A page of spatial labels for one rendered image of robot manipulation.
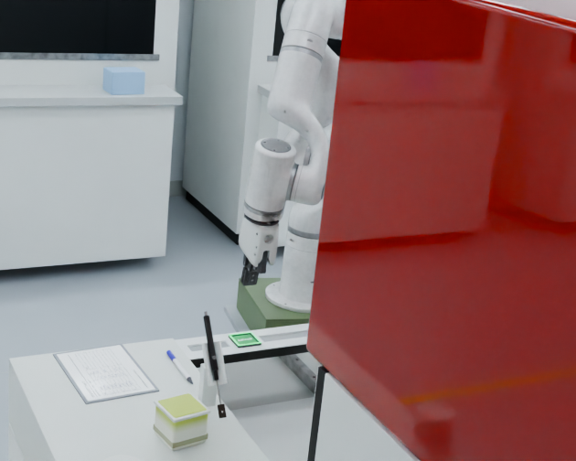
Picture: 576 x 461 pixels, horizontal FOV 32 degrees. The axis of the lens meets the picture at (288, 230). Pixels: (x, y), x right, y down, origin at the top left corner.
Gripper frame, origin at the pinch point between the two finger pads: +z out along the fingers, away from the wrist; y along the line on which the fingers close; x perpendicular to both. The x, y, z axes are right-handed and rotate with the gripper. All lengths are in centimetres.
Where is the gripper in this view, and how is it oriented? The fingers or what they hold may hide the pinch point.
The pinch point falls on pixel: (250, 275)
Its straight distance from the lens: 212.9
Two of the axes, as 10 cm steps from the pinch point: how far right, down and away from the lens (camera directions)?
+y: -4.1, -5.3, 7.4
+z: -1.9, 8.4, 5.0
